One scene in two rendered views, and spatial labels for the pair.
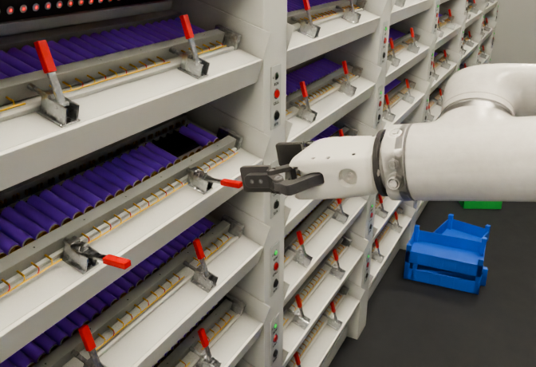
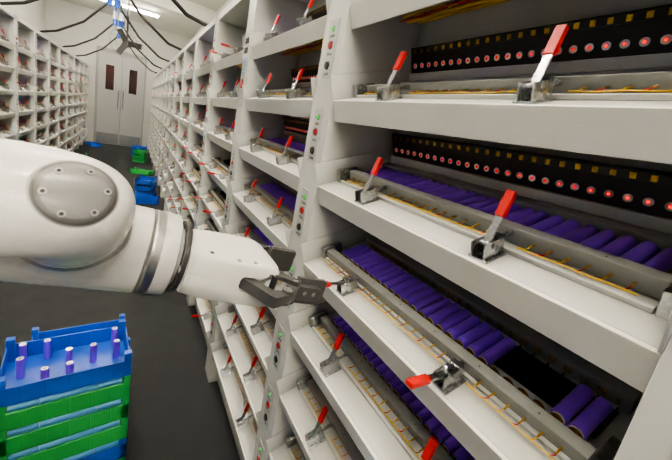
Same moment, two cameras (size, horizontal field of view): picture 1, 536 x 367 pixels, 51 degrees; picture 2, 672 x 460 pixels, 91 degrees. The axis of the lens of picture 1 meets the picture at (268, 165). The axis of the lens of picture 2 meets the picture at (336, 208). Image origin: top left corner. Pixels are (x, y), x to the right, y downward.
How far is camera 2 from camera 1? 94 cm
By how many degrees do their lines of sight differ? 111
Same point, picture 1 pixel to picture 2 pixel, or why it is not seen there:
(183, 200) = (417, 359)
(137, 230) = (373, 318)
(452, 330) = not seen: outside the picture
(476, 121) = not seen: hidden behind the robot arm
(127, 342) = (353, 392)
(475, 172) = not seen: hidden behind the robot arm
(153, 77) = (450, 231)
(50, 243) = (352, 270)
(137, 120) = (392, 236)
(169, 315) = (374, 432)
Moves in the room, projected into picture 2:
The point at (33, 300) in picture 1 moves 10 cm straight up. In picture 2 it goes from (323, 274) to (331, 232)
